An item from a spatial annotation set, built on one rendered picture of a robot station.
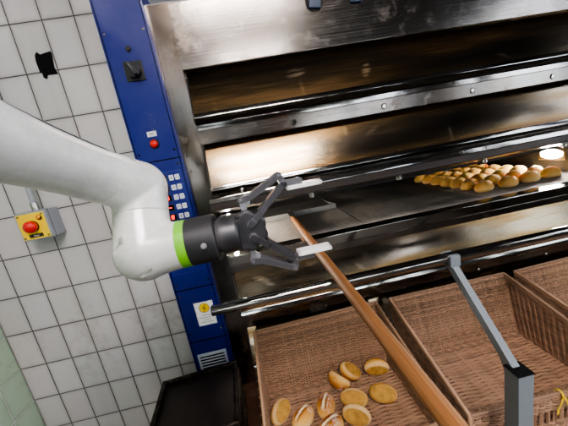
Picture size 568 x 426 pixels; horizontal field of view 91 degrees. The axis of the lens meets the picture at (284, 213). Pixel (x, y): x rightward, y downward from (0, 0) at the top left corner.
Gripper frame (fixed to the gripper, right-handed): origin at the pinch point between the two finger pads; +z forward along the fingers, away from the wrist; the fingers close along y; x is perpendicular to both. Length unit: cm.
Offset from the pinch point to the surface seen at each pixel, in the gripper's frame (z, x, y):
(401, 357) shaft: 5.6, 17.3, 21.4
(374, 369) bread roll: 21, -40, 79
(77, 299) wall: -88, -57, 28
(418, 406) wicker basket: 30, -23, 82
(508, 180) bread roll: 112, -69, 20
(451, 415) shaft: 6.1, 28.0, 21.4
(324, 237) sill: 13, -55, 24
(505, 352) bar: 41, 1, 44
